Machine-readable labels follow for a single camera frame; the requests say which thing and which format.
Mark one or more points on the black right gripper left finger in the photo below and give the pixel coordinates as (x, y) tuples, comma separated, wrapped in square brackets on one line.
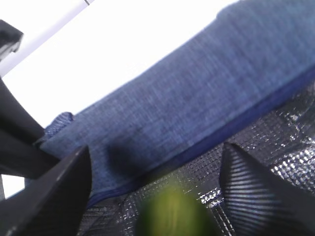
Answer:
[(54, 204)]

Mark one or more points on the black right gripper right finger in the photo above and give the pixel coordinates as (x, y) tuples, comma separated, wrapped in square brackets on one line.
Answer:
[(260, 203)]

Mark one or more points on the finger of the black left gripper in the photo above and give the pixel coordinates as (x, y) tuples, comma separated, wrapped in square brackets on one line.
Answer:
[(18, 133)]

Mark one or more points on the green cucumber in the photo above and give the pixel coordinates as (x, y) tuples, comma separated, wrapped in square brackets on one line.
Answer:
[(172, 213)]

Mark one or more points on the dark blue lunch bag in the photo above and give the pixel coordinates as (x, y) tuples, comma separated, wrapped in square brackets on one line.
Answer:
[(248, 78)]

